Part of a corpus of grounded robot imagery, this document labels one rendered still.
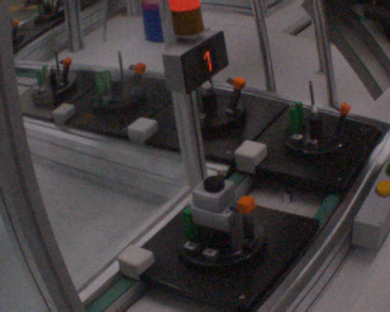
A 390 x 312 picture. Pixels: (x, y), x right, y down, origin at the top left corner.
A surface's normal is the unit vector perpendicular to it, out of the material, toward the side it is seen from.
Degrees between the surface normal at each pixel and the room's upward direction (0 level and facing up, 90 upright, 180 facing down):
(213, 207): 90
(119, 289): 0
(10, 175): 90
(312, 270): 0
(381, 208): 0
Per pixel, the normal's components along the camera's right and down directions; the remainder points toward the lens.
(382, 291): -0.13, -0.85
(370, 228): -0.55, 0.49
